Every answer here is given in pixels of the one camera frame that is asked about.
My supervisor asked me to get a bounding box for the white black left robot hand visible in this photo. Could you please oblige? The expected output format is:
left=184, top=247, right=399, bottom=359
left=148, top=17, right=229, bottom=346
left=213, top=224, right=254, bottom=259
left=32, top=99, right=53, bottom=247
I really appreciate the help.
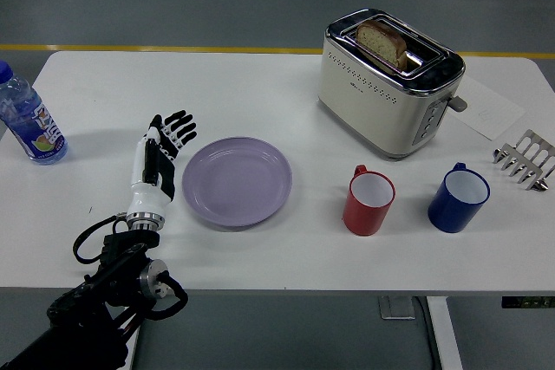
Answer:
left=126, top=110, right=198, bottom=217

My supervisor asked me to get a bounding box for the purple ceramic plate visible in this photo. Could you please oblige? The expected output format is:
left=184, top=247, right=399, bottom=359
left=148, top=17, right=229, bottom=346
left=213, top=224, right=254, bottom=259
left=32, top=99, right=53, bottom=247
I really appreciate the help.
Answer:
left=181, top=136, right=293, bottom=228

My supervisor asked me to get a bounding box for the clear blue-capped water bottle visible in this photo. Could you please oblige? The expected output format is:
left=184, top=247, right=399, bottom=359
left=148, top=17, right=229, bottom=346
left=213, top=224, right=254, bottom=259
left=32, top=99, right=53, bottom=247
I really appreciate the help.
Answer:
left=0, top=60, right=69, bottom=166

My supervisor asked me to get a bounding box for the white table leg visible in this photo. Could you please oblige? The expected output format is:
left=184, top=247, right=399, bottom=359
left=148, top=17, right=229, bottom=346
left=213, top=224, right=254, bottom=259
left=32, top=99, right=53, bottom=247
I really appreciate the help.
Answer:
left=425, top=295, right=464, bottom=370
left=123, top=326, right=140, bottom=370

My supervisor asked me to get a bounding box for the red enamel mug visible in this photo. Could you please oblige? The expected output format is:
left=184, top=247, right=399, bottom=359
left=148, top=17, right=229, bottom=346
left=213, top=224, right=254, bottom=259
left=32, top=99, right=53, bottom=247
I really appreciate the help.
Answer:
left=342, top=164, right=396, bottom=237

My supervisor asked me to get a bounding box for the cream chrome toaster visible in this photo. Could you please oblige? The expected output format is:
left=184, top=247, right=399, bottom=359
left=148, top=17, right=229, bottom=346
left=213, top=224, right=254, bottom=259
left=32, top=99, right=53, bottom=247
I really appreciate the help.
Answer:
left=317, top=8, right=469, bottom=161

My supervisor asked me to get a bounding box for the brown bread slice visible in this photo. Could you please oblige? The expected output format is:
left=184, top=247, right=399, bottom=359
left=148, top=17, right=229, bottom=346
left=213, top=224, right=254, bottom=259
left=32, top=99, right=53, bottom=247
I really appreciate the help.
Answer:
left=356, top=19, right=409, bottom=70

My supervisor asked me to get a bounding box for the grey table control box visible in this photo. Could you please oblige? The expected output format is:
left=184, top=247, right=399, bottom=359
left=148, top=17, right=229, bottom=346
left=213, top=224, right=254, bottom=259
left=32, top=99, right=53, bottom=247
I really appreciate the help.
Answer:
left=378, top=295, right=416, bottom=321

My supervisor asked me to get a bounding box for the blue enamel mug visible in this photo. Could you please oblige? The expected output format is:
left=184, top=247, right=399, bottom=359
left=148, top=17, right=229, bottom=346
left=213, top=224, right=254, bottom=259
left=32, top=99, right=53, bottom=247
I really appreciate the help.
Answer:
left=427, top=162, right=492, bottom=234

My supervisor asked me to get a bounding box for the white paper sheet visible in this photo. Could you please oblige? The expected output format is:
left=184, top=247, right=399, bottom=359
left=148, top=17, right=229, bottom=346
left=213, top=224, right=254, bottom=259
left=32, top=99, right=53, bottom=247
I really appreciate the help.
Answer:
left=454, top=75, right=527, bottom=142

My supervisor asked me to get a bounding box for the silver metal toast rack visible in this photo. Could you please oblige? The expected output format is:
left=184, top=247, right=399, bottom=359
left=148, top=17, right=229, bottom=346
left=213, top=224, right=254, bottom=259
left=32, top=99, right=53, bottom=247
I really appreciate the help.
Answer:
left=493, top=129, right=555, bottom=192

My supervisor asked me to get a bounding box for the black table control panel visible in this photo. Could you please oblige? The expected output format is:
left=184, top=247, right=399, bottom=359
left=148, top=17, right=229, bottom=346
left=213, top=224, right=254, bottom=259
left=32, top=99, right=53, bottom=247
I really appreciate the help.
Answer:
left=501, top=295, right=555, bottom=309

